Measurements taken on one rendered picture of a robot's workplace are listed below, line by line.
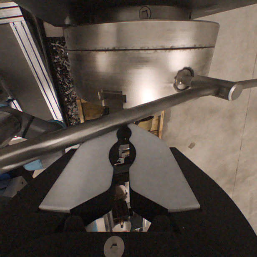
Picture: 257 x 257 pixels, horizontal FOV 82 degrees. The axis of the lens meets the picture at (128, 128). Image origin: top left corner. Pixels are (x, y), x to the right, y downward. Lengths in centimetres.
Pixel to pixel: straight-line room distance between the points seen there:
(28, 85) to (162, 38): 119
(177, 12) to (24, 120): 46
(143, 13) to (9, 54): 113
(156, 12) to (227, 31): 175
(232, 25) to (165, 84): 183
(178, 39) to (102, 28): 11
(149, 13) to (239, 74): 206
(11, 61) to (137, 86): 116
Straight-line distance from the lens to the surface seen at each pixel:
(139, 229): 128
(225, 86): 21
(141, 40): 23
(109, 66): 25
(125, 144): 41
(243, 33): 217
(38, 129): 52
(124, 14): 29
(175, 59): 25
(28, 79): 133
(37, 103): 137
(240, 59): 223
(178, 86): 27
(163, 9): 30
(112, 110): 29
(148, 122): 40
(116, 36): 24
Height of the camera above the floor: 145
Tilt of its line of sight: 58 degrees down
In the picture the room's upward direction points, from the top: 152 degrees clockwise
